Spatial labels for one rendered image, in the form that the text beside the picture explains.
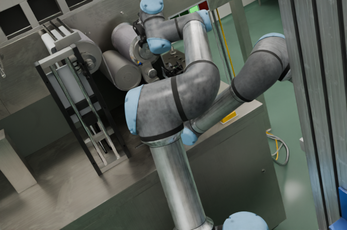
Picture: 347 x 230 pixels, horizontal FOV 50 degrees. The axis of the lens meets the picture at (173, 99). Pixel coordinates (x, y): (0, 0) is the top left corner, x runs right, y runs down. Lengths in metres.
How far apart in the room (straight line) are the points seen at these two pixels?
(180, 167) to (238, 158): 0.83
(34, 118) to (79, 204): 0.58
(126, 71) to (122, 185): 0.48
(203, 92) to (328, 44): 0.39
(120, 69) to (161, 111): 0.74
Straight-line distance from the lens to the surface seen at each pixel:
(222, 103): 1.25
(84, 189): 1.61
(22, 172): 1.77
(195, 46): 1.05
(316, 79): 0.64
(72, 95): 1.48
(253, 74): 1.16
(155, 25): 1.25
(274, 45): 1.24
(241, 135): 1.70
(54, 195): 1.68
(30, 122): 1.96
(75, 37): 1.49
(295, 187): 2.51
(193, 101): 0.88
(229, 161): 1.73
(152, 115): 0.89
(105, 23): 1.89
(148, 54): 1.62
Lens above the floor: 1.85
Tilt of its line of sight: 30 degrees down
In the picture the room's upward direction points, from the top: 21 degrees counter-clockwise
